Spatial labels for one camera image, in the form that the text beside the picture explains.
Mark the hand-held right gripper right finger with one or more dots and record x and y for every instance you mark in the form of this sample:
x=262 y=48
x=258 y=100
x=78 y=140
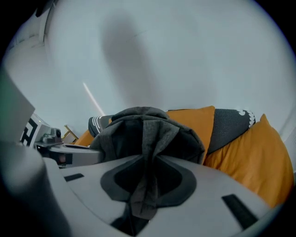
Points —
x=208 y=189

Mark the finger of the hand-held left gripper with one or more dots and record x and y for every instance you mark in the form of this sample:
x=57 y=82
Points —
x=81 y=156

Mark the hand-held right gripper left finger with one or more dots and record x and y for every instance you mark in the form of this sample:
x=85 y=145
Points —
x=92 y=185

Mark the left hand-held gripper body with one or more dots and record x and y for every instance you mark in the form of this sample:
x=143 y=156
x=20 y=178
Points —
x=34 y=132

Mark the black white striped sofa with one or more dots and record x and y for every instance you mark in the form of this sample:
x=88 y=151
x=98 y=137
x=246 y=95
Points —
x=229 y=129

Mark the grey black backpack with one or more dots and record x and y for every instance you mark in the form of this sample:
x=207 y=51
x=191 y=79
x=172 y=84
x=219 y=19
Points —
x=162 y=129

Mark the wooden rack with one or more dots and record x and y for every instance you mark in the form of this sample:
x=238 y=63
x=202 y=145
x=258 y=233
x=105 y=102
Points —
x=70 y=135

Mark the large orange side cushion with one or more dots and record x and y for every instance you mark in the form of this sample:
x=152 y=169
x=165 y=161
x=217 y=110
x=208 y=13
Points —
x=254 y=162

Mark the large orange back cushion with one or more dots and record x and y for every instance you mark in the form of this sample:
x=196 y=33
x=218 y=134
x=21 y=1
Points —
x=196 y=125

